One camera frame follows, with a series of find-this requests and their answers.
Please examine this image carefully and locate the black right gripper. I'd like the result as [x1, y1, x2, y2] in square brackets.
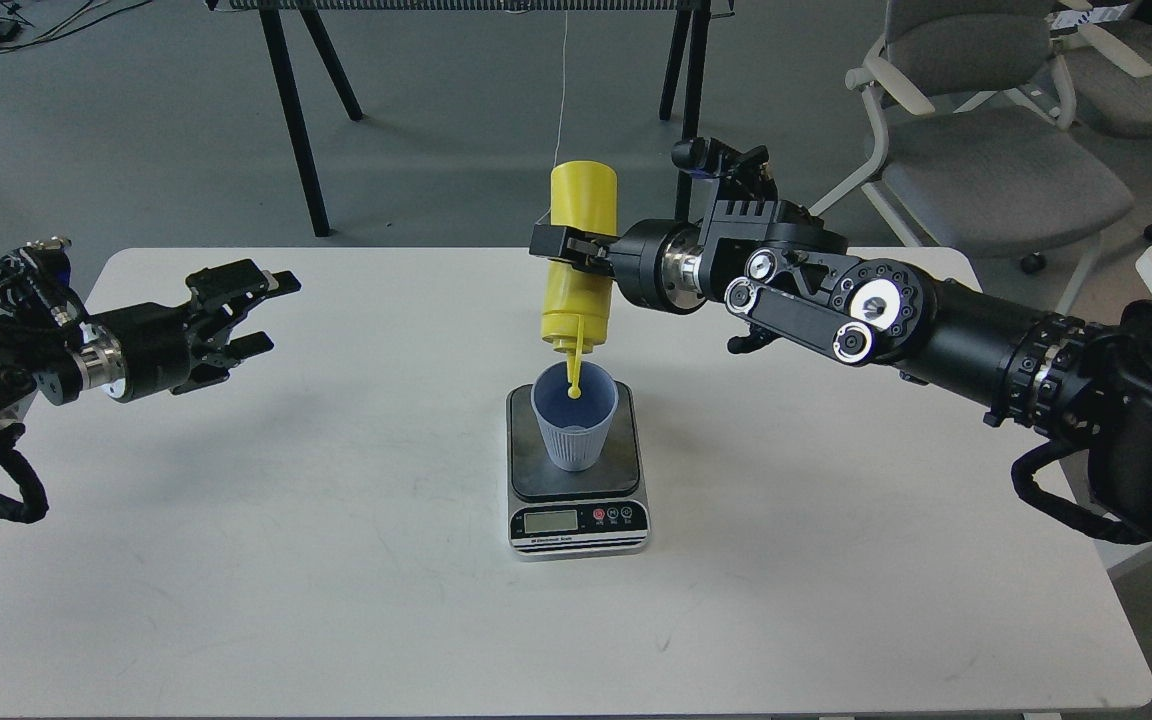
[529, 219, 702, 314]

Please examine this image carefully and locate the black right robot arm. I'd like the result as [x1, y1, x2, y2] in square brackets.
[529, 138, 1152, 544]

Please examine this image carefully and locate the white hanging cable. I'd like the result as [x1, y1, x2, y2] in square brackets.
[537, 0, 573, 226]

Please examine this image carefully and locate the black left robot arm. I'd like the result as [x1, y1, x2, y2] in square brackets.
[0, 237, 301, 524]

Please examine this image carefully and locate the blue ribbed plastic cup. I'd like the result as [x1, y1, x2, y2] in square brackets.
[530, 363, 620, 471]

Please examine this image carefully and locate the grey office chair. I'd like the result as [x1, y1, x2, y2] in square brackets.
[1048, 1, 1152, 243]
[810, 1, 1134, 314]

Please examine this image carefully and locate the digital kitchen scale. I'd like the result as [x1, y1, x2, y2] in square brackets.
[506, 382, 652, 560]

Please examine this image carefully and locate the yellow squeeze bottle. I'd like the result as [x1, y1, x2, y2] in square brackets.
[540, 160, 617, 400]

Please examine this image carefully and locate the black-legged background table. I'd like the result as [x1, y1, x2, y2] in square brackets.
[205, 1, 700, 243]

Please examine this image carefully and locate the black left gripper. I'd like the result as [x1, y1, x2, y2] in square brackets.
[76, 259, 302, 404]

